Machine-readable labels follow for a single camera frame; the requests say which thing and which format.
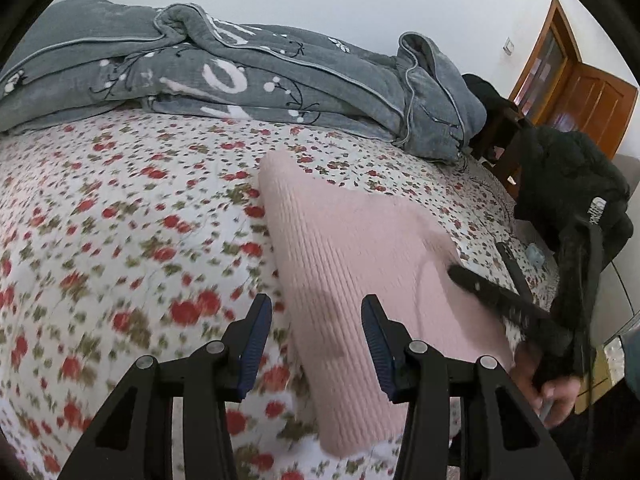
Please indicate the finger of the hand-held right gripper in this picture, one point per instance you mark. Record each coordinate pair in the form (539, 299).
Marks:
(492, 294)

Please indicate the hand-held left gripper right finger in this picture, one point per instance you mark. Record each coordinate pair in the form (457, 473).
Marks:
(377, 350)

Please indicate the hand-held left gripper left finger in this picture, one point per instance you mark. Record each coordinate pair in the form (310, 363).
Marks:
(254, 347)

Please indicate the pink knitted sweater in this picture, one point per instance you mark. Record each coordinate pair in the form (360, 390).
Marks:
(350, 260)

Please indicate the person's right hand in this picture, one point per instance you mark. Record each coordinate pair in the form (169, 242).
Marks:
(555, 397)

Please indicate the black remote control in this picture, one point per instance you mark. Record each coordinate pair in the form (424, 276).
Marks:
(515, 272)

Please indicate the small light blue object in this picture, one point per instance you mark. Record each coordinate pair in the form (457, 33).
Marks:
(536, 255)

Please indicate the black jacket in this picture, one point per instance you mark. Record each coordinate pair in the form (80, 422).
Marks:
(575, 175)

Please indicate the wooden chair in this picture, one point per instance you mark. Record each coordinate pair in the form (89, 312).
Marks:
(502, 145)

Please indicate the floral bed sheet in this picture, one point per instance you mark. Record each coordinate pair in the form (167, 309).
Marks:
(125, 235)

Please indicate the wooden door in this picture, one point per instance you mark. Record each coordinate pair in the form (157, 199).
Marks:
(575, 75)

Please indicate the grey printed blanket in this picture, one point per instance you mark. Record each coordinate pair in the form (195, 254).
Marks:
(250, 70)

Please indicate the white wall switch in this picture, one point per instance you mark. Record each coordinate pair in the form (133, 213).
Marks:
(509, 46)

